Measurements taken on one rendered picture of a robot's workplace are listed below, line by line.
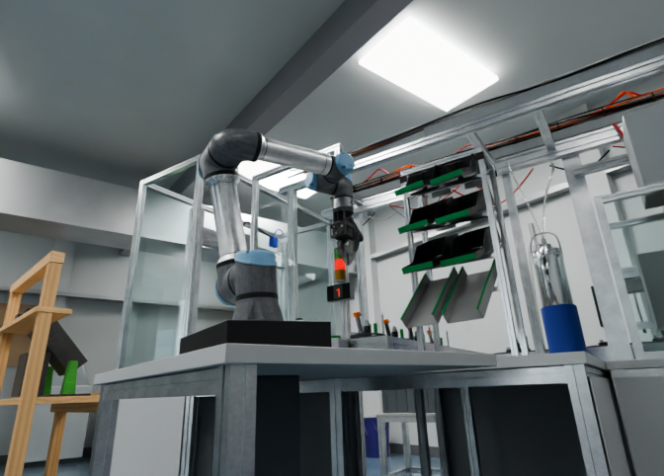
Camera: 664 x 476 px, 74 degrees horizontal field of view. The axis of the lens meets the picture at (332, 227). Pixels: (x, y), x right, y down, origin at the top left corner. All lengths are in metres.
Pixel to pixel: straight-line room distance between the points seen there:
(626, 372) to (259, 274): 1.42
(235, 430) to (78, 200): 4.96
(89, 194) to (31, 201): 0.55
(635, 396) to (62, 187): 5.22
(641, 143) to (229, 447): 2.13
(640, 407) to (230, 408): 1.60
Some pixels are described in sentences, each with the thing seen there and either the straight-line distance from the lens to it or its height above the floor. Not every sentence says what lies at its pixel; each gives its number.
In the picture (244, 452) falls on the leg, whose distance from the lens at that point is 0.73.
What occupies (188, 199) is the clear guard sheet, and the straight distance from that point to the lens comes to 2.41.
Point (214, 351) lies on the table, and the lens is 0.73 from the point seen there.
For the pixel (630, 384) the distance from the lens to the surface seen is 2.02.
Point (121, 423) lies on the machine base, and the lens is 2.43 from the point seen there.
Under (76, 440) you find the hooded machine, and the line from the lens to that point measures 7.69.
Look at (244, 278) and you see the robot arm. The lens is 1.21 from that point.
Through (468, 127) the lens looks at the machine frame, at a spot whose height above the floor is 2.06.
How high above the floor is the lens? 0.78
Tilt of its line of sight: 21 degrees up
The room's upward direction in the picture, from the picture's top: 2 degrees counter-clockwise
